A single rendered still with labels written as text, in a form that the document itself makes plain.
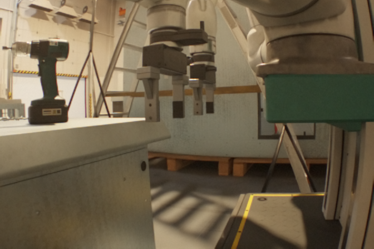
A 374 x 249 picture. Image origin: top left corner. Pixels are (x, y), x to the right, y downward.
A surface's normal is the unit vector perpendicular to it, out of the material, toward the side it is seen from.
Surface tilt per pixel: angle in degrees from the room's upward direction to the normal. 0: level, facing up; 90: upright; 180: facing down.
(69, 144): 67
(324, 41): 85
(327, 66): 90
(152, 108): 90
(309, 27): 92
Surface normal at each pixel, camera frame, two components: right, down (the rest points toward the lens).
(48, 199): 0.92, -0.01
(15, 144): 0.84, -0.40
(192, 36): 0.04, 0.04
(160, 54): -0.35, 0.04
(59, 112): 0.68, 0.00
